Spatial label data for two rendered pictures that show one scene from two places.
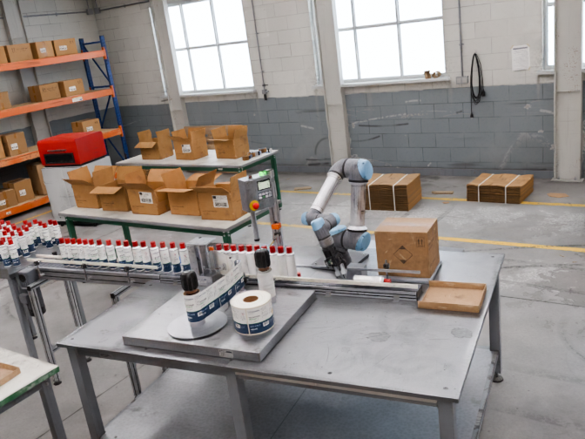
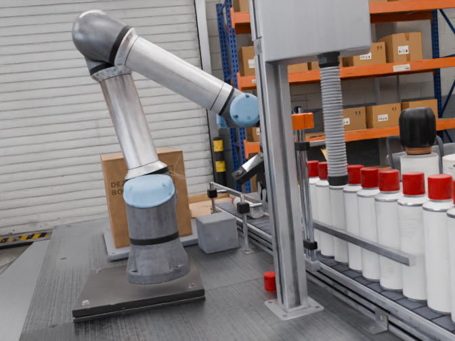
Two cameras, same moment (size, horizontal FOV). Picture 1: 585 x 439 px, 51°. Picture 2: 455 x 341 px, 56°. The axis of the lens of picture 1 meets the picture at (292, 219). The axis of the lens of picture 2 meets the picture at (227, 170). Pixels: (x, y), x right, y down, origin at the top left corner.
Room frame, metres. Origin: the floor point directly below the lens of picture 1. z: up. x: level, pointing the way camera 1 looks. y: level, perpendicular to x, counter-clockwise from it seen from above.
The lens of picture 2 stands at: (4.09, 0.59, 1.20)
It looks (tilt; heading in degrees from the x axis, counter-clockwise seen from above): 7 degrees down; 225
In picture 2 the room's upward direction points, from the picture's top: 6 degrees counter-clockwise
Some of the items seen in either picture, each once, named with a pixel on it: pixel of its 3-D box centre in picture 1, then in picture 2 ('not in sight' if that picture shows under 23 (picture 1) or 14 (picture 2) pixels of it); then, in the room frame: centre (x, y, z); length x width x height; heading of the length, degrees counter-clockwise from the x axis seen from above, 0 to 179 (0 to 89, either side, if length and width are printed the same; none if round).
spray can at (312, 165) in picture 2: (291, 263); (315, 206); (3.27, 0.04, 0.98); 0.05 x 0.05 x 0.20
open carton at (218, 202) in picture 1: (224, 193); not in sight; (5.12, 0.55, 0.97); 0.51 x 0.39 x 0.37; 150
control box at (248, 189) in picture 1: (256, 192); (313, 1); (3.44, 0.18, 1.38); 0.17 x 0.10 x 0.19; 118
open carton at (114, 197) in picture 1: (117, 190); not in sight; (5.85, 1.64, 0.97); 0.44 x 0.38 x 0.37; 149
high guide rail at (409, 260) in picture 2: (326, 266); (268, 206); (3.22, -0.15, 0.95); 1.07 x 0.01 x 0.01; 63
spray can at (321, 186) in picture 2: (282, 263); (329, 209); (3.29, 0.09, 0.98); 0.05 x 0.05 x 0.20
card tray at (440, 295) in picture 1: (453, 295); (211, 202); (2.86, -0.76, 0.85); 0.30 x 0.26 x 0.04; 63
